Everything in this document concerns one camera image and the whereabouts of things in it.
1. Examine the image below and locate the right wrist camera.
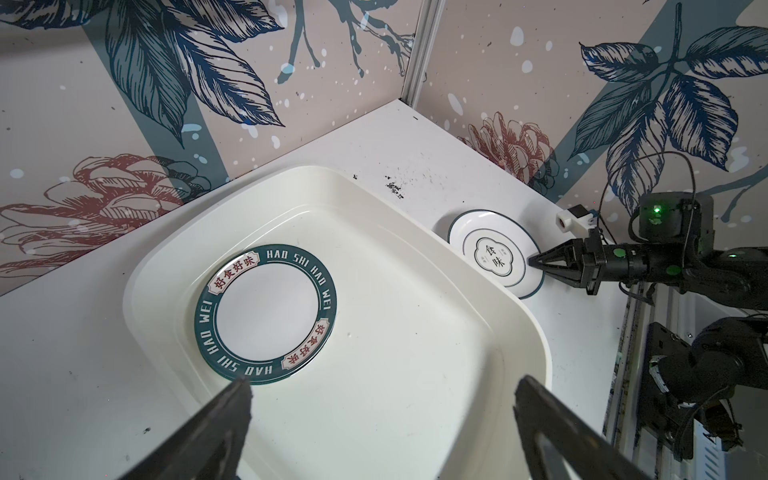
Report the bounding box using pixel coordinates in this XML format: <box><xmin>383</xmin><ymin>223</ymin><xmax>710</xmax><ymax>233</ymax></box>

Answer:
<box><xmin>555</xmin><ymin>204</ymin><xmax>597</xmax><ymax>238</ymax></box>

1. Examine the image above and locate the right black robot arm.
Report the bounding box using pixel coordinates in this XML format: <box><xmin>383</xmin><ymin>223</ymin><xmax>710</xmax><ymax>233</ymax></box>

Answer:
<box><xmin>527</xmin><ymin>192</ymin><xmax>767</xmax><ymax>404</ymax></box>

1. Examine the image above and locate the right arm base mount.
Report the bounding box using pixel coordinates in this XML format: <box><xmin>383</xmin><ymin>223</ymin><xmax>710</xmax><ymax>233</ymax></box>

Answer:
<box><xmin>635</xmin><ymin>322</ymin><xmax>745</xmax><ymax>463</ymax></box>

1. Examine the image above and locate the white plastic bin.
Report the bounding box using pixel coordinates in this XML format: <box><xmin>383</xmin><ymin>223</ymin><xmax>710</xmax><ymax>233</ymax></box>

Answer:
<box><xmin>123</xmin><ymin>166</ymin><xmax>551</xmax><ymax>479</ymax></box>

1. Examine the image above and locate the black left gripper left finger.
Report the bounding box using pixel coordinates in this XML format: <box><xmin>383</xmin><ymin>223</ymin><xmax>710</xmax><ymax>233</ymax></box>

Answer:
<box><xmin>123</xmin><ymin>379</ymin><xmax>252</xmax><ymax>479</ymax></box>

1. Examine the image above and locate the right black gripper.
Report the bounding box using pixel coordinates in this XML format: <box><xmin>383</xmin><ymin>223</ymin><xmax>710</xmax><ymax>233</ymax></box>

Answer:
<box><xmin>527</xmin><ymin>230</ymin><xmax>618</xmax><ymax>296</ymax></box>

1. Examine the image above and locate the white plate black emblem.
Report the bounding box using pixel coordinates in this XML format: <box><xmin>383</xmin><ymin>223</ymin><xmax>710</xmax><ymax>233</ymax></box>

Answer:
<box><xmin>448</xmin><ymin>209</ymin><xmax>544</xmax><ymax>299</ymax></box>

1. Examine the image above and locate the green rim plate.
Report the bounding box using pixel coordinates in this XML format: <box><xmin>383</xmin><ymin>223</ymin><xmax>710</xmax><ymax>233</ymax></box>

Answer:
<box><xmin>193</xmin><ymin>244</ymin><xmax>338</xmax><ymax>385</ymax></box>

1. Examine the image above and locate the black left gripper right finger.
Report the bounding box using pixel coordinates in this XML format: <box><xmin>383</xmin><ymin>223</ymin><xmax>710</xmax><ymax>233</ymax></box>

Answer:
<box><xmin>514</xmin><ymin>376</ymin><xmax>647</xmax><ymax>479</ymax></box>

